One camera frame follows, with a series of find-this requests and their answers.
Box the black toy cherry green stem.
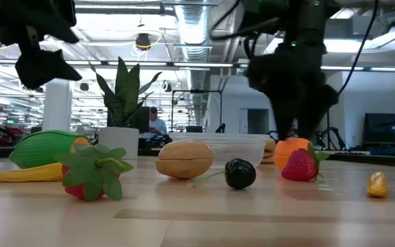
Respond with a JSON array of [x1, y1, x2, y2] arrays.
[[192, 158, 257, 190]]

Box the silver ceiling air duct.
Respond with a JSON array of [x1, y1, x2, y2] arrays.
[[175, 0, 214, 114]]

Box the clear plastic tupperware container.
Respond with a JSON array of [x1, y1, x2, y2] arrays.
[[169, 132, 270, 168]]

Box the dark equipment cabinet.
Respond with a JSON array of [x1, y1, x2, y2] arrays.
[[361, 112, 395, 157]]

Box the white building column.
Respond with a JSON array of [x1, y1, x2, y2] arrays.
[[41, 78, 74, 133]]

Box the tan toy potato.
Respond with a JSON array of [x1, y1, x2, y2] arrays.
[[154, 139, 215, 180]]

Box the yellow toy pepper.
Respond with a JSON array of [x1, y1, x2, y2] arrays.
[[366, 171, 389, 198]]

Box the black background frame stand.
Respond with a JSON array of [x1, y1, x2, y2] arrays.
[[171, 89, 223, 134]]

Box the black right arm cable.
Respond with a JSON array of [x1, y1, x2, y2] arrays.
[[337, 0, 380, 95]]

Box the green toy corn cob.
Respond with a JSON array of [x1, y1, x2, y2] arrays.
[[8, 130, 92, 169]]

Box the snake plant in white pot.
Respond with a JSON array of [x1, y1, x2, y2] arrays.
[[89, 56, 163, 161]]

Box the orange toy fruit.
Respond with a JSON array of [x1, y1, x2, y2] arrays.
[[274, 137, 313, 171]]

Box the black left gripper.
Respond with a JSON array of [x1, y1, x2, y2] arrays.
[[0, 0, 83, 90]]

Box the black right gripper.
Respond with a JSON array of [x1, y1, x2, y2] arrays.
[[245, 43, 339, 141]]

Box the person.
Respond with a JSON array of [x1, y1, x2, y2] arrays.
[[147, 106, 169, 137]]

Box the black aluminium table frame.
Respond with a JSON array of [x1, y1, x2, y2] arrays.
[[0, 144, 395, 169]]

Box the black background monitor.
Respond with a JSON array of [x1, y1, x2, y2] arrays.
[[106, 106, 150, 134]]

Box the red toy strawberry large leaves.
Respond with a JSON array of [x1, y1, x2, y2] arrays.
[[53, 143, 135, 202]]

